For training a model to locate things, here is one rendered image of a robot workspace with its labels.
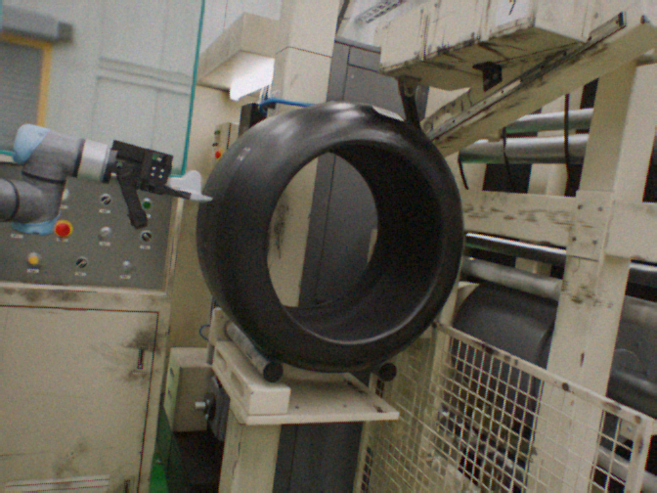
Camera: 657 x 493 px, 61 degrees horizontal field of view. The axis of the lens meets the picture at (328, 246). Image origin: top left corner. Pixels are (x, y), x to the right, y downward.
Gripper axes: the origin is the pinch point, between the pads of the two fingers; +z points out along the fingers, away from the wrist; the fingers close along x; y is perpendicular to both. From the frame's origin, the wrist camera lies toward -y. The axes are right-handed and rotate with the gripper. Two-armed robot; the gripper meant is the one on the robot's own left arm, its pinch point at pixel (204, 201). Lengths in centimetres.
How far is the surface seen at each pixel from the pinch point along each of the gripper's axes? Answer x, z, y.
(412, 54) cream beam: 9, 43, 48
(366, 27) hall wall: 913, 407, 391
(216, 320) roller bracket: 25.8, 15.7, -30.0
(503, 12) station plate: -24, 42, 50
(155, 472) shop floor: 119, 32, -121
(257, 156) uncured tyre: -9.7, 5.8, 11.2
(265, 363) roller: -7.3, 19.1, -30.0
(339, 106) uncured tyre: -9.0, 20.2, 25.8
